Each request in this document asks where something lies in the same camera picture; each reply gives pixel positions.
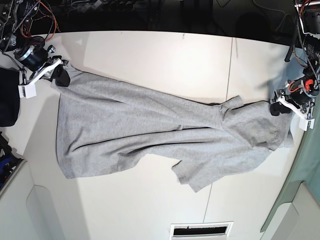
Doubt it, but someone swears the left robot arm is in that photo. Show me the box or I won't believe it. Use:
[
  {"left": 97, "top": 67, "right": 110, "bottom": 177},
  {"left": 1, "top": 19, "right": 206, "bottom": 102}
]
[{"left": 270, "top": 0, "right": 320, "bottom": 120}]

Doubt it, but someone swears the grey t-shirt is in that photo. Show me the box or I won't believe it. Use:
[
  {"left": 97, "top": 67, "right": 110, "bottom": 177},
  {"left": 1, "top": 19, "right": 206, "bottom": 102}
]
[{"left": 51, "top": 67, "right": 294, "bottom": 192}]

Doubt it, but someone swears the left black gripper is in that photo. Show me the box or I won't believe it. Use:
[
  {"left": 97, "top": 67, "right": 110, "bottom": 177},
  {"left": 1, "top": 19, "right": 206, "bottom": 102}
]
[{"left": 269, "top": 89, "right": 313, "bottom": 116}]

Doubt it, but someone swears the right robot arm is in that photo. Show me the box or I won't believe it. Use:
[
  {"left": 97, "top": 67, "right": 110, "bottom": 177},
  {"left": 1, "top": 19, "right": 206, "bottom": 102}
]
[{"left": 0, "top": 0, "right": 71, "bottom": 87}]

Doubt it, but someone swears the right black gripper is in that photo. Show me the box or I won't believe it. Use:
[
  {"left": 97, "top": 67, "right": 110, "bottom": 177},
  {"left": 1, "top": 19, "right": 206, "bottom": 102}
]
[{"left": 41, "top": 59, "right": 71, "bottom": 87}]

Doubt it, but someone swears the dark cloth pile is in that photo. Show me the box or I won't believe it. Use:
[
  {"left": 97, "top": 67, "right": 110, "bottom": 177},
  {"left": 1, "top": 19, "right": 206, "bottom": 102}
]
[{"left": 0, "top": 68, "right": 20, "bottom": 128}]

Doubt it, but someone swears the white floor vent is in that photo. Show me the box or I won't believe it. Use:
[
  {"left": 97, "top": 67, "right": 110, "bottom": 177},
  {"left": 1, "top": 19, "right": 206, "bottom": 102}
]
[{"left": 169, "top": 221, "right": 234, "bottom": 240}]

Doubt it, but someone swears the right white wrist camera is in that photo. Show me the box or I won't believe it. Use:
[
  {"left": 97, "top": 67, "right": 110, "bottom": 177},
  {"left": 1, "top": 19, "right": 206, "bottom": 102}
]
[{"left": 18, "top": 58, "right": 63, "bottom": 99}]

